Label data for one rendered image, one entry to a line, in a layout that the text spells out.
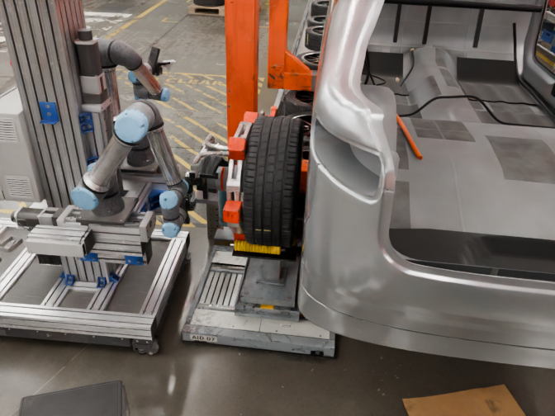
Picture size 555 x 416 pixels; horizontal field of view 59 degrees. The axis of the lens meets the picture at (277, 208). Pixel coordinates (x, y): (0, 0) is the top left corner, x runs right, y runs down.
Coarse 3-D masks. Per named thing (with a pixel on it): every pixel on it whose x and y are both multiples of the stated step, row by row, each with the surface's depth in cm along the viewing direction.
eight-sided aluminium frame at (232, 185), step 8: (240, 128) 242; (248, 128) 242; (248, 136) 239; (232, 160) 228; (240, 160) 228; (232, 168) 227; (240, 168) 227; (232, 176) 229; (240, 176) 227; (232, 184) 226; (240, 184) 227; (240, 192) 231; (240, 200) 233; (232, 224) 237; (240, 224) 238; (232, 232) 257; (240, 232) 254
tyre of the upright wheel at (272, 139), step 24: (264, 120) 238; (288, 120) 238; (264, 144) 224; (288, 144) 224; (264, 168) 221; (288, 168) 220; (264, 192) 222; (288, 192) 220; (264, 216) 226; (288, 216) 224; (264, 240) 239; (288, 240) 236
